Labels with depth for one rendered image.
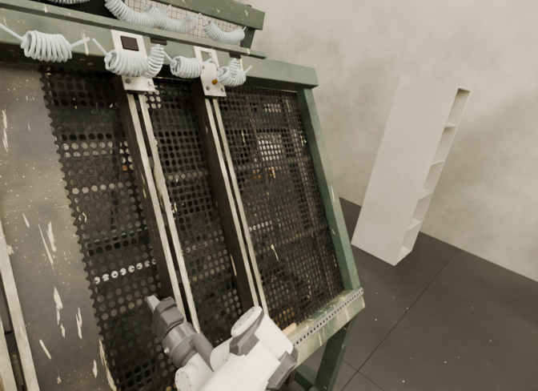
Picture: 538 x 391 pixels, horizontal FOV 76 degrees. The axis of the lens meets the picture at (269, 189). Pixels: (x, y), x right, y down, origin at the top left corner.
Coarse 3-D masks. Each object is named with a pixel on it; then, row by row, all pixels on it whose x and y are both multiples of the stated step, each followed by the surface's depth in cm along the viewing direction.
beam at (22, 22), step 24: (24, 24) 87; (48, 24) 91; (72, 24) 96; (0, 48) 85; (24, 48) 88; (72, 48) 95; (96, 48) 100; (168, 48) 118; (192, 48) 126; (168, 72) 123; (264, 72) 154; (288, 72) 167; (312, 72) 183
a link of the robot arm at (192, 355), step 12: (192, 336) 87; (180, 348) 85; (192, 348) 85; (204, 348) 83; (180, 360) 84; (192, 360) 83; (204, 360) 82; (180, 372) 81; (192, 372) 80; (204, 372) 82; (180, 384) 81; (192, 384) 78
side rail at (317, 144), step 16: (304, 96) 184; (304, 112) 185; (320, 128) 188; (320, 144) 185; (320, 160) 183; (320, 176) 185; (336, 192) 188; (336, 208) 184; (336, 224) 182; (336, 240) 184; (352, 256) 187; (352, 272) 184; (352, 288) 182
